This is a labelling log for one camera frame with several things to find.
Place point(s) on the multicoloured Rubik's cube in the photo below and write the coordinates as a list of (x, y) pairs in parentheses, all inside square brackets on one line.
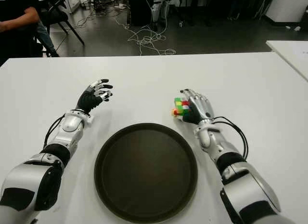
[(180, 104)]

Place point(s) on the dark round plate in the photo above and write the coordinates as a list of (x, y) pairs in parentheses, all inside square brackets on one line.
[(144, 173)]

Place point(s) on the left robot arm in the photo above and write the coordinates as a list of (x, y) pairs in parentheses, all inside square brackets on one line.
[(36, 175)]

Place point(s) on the seated person in black shirt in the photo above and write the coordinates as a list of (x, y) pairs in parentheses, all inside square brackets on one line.
[(12, 7)]

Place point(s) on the black cabinet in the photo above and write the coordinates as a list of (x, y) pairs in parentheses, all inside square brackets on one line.
[(139, 7)]

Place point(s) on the white display cabinet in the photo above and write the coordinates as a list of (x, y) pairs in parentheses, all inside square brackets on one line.
[(71, 1)]

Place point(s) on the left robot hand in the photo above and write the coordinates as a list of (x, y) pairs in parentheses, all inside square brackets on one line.
[(89, 98)]

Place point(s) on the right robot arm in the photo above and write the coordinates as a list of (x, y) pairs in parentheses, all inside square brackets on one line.
[(245, 185)]

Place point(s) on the black chair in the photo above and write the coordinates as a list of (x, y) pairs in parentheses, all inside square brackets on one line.
[(56, 15)]

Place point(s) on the white side table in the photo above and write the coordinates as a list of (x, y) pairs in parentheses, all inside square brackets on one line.
[(291, 53)]

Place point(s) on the white scrap of paper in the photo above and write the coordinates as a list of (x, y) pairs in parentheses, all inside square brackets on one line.
[(297, 28)]

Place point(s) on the black wheeled frame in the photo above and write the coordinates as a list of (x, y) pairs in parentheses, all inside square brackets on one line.
[(192, 7)]

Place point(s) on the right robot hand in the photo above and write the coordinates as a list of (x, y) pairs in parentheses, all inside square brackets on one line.
[(202, 108)]

